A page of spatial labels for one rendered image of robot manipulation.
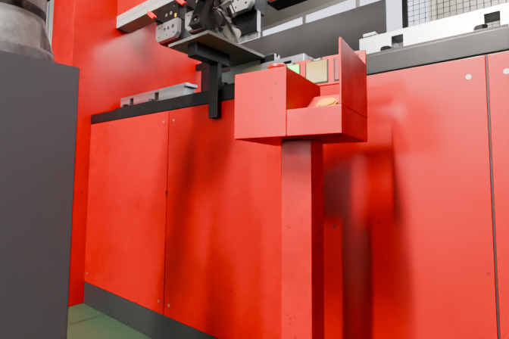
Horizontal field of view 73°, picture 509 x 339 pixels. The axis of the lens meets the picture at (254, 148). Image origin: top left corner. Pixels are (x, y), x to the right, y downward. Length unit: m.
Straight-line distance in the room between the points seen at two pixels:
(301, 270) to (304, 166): 0.18
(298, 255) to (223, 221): 0.49
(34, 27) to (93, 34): 1.23
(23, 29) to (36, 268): 0.37
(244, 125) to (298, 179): 0.14
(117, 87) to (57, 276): 1.37
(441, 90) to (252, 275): 0.67
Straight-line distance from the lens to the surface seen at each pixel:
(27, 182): 0.62
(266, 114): 0.59
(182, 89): 1.45
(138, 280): 1.47
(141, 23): 1.90
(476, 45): 0.81
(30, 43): 0.67
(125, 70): 1.95
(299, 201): 0.61
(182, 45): 1.11
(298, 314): 0.66
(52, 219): 0.63
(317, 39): 1.74
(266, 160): 0.96
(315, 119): 0.55
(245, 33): 1.30
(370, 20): 1.65
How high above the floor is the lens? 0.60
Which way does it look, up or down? 4 degrees up
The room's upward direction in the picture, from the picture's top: straight up
